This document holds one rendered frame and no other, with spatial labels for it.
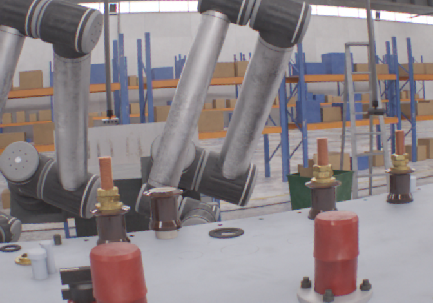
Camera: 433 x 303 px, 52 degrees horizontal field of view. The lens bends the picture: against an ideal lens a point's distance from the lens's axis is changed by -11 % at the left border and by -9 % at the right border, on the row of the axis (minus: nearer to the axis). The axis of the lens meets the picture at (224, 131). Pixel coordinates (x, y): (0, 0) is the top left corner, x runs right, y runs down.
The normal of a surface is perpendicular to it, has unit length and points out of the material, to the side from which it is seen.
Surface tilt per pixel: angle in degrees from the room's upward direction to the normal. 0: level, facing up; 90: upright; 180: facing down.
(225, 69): 90
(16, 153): 60
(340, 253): 89
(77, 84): 133
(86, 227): 90
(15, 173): 66
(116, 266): 89
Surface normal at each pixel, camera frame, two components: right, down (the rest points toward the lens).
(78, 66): 0.47, 0.69
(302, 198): -0.79, 0.15
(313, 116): 0.30, 0.04
